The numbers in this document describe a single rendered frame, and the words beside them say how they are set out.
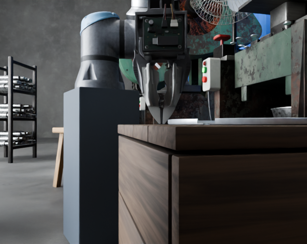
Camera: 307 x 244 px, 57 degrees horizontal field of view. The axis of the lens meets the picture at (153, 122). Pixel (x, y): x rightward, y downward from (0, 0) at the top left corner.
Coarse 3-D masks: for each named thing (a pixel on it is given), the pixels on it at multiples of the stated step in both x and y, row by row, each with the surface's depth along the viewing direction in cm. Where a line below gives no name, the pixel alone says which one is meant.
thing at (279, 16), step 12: (252, 0) 95; (264, 0) 95; (276, 0) 95; (288, 0) 95; (300, 0) 95; (252, 12) 105; (264, 12) 105; (276, 12) 101; (288, 12) 96; (300, 12) 97; (276, 24) 101
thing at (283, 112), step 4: (272, 108) 107; (276, 108) 103; (280, 108) 101; (284, 108) 99; (288, 108) 98; (272, 112) 110; (276, 112) 104; (280, 112) 102; (284, 112) 100; (288, 112) 98; (276, 116) 105; (280, 116) 102; (284, 116) 100; (288, 116) 98
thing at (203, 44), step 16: (192, 0) 226; (208, 0) 243; (192, 16) 237; (208, 16) 265; (224, 16) 238; (240, 16) 241; (192, 32) 240; (208, 32) 235; (224, 32) 238; (240, 32) 241; (256, 32) 244; (192, 48) 233; (208, 48) 235; (192, 64) 292; (192, 80) 292; (160, 96) 248; (192, 96) 254; (176, 112) 251; (192, 112) 254; (208, 112) 257
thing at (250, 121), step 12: (168, 120) 43; (180, 120) 38; (192, 120) 35; (216, 120) 33; (228, 120) 32; (240, 120) 31; (252, 120) 30; (264, 120) 30; (276, 120) 30; (288, 120) 29; (300, 120) 29
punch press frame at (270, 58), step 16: (288, 32) 86; (256, 48) 103; (272, 48) 94; (288, 48) 86; (240, 64) 114; (256, 64) 103; (272, 64) 94; (288, 64) 86; (240, 80) 114; (256, 80) 103; (272, 80) 97; (288, 80) 87
